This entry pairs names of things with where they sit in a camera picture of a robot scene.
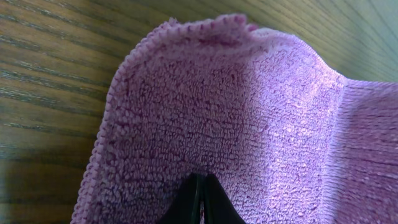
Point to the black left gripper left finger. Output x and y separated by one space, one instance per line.
185 208

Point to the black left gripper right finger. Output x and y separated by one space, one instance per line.
217 205

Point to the purple microfiber cloth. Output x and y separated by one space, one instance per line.
289 139

